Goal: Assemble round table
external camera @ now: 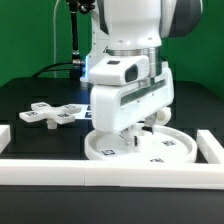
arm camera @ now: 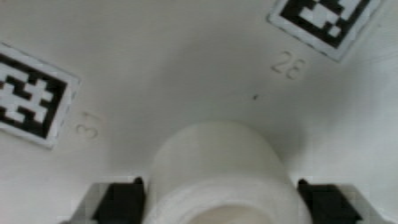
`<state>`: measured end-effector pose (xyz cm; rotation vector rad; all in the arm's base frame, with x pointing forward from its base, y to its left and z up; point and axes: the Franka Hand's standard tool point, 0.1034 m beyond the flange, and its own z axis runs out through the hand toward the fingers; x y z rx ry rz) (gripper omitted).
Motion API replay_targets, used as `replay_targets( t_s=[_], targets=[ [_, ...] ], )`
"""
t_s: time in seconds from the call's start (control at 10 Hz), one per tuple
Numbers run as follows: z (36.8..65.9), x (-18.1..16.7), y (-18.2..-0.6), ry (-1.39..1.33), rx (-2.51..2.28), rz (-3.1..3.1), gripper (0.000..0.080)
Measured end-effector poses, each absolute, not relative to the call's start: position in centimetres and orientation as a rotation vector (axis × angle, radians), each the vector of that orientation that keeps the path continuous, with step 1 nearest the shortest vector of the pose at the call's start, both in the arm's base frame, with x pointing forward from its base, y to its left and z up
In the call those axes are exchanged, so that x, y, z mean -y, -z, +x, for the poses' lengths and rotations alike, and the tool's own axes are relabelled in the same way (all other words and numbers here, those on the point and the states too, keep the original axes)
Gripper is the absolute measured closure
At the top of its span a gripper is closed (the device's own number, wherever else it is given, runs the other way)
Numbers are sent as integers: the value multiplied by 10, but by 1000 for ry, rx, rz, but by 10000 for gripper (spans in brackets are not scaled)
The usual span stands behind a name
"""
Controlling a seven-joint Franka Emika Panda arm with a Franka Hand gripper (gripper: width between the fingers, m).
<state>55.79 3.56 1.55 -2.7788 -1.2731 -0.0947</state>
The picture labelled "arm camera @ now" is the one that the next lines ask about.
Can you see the white cylindrical table leg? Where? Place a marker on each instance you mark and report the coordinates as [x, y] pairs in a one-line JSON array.
[[218, 182]]

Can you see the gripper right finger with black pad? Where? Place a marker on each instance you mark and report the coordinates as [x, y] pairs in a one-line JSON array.
[[327, 204]]

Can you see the white round table top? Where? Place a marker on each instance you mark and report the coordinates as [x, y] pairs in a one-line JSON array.
[[185, 61]]

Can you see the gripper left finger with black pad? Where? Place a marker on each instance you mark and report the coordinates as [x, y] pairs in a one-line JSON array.
[[121, 204]]

